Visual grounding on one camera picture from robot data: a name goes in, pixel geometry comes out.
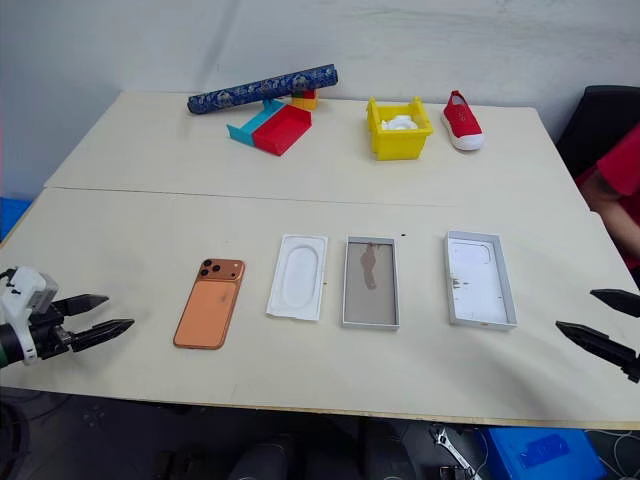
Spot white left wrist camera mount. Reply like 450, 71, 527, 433
0, 266, 60, 368

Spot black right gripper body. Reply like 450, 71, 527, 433
619, 352, 640, 385

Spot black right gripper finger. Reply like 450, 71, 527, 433
589, 288, 640, 319
555, 320, 640, 372

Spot black chair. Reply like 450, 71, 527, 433
554, 84, 640, 180

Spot person in red shirt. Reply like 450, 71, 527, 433
574, 123, 640, 292

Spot blue plastic crate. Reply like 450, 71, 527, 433
485, 426, 610, 480

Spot blue patterned fabric roll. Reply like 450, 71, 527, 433
186, 62, 342, 117

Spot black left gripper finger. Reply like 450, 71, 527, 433
52, 293, 110, 317
70, 318, 136, 353

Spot white cable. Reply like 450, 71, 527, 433
597, 428, 640, 480

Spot dark rounded shape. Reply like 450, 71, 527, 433
230, 438, 304, 480

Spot orange smartphone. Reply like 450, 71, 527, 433
172, 257, 247, 351

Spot white moulded insert tray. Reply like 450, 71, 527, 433
265, 233, 330, 323

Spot yellow and red toy block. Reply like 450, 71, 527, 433
290, 88, 320, 112

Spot yellow plastic storage bin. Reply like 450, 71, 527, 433
366, 95, 436, 162

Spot teal plastic tray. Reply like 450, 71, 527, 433
225, 98, 286, 149

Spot white crumpled item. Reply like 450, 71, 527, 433
379, 114, 420, 133

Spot silver metal wrench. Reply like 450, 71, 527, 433
430, 423, 482, 480

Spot red plastic tray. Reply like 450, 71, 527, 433
251, 103, 314, 158

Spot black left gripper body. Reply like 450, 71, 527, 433
28, 303, 77, 362

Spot white phone box half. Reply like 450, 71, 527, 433
443, 230, 518, 332

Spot blue bin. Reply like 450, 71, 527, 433
0, 195, 35, 242

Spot red slip-on shoe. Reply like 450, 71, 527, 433
440, 89, 487, 151

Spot phone box with grey inside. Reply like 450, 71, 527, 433
341, 235, 402, 332

